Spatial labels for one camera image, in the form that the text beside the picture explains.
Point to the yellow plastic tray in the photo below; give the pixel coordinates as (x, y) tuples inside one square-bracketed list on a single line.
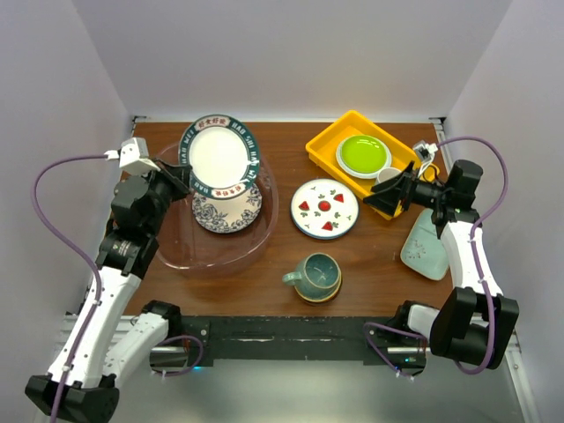
[(399, 138)]

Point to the pale green rectangular dish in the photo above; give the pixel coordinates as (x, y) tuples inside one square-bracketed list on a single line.
[(423, 252)]

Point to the clear plastic bin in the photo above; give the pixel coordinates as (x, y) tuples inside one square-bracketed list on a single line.
[(187, 247)]

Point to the light blue mug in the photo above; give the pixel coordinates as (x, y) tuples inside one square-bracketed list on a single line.
[(387, 174)]

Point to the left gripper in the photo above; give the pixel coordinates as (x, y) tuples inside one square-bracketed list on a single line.
[(175, 176)]

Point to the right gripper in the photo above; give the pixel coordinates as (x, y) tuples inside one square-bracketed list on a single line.
[(387, 203)]

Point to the lime green plate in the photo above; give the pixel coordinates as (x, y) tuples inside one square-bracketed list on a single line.
[(364, 154)]

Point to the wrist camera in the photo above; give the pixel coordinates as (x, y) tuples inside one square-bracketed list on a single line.
[(425, 151), (133, 157)]

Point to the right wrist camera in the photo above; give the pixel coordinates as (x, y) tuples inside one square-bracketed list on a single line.
[(425, 151)]

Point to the blue floral plate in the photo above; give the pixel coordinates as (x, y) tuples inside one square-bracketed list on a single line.
[(230, 215)]

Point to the yellow rimmed dark bowl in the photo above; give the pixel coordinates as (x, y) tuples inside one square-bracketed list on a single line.
[(319, 300)]

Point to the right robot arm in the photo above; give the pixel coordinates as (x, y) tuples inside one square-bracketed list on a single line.
[(476, 322)]

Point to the aluminium frame rail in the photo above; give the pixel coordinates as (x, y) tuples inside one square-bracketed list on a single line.
[(65, 329)]

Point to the watermelon pattern plate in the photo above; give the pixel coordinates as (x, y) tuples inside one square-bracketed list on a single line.
[(324, 209)]

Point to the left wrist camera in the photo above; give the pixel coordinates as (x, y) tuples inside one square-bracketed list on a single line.
[(133, 157)]

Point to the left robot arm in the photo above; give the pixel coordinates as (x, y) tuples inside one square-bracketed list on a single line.
[(84, 382)]

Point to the green rimmed lettered plate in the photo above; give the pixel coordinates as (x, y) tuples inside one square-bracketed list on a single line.
[(223, 154)]

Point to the teal glazed mug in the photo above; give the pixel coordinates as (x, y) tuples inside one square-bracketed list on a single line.
[(315, 275)]

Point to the pale blue rimmed plate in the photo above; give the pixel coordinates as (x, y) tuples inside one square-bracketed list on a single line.
[(355, 174)]

